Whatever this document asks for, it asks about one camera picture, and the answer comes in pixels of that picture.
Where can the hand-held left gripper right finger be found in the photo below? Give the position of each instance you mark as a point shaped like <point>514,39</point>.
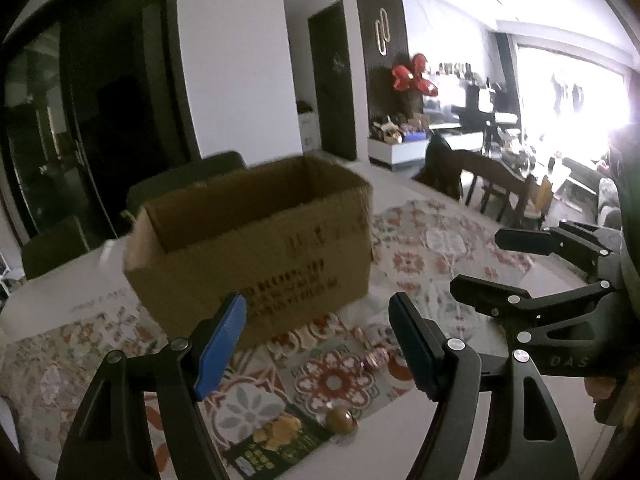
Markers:
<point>415,350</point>

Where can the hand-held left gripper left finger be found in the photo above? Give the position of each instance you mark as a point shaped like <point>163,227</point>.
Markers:
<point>220,350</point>

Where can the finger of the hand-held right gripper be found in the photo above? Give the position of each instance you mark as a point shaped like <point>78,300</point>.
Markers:
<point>525,240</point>
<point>490,295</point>

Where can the pink candy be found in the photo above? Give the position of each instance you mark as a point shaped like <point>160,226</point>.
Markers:
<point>376,357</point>

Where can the brown cardboard box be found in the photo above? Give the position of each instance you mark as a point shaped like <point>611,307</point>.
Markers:
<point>280,270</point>

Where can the gold foil chocolate ball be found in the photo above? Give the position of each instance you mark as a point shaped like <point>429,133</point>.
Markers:
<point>342,420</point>

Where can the dark green snack packet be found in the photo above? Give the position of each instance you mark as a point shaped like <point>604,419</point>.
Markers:
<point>280,447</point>

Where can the person's right hand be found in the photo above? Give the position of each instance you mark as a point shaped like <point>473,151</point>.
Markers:
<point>602,400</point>

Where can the floral patterned table runner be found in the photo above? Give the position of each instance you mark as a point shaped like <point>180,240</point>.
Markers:
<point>440,250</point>

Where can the white low cabinet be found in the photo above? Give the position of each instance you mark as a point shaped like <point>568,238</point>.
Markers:
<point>405,152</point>

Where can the large bright window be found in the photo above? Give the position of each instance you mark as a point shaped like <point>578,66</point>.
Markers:
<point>575,100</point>

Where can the dark upholstered chair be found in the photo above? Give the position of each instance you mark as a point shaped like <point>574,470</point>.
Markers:
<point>55,245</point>
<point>185,180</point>

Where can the red bow balloon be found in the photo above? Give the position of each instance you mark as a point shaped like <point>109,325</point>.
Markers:
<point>415,77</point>

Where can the white hallway shelf unit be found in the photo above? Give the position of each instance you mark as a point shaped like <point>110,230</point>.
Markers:
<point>309,132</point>

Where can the dark wooden door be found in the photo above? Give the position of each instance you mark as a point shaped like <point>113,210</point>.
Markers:
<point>332,85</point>

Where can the dark sliding glass door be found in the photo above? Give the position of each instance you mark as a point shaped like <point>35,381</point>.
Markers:
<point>90,100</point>

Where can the wall shelf with ornaments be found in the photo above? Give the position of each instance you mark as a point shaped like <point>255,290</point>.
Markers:
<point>465,72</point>

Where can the loop shaped wall light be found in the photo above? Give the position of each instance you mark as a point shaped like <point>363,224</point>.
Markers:
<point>382,30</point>

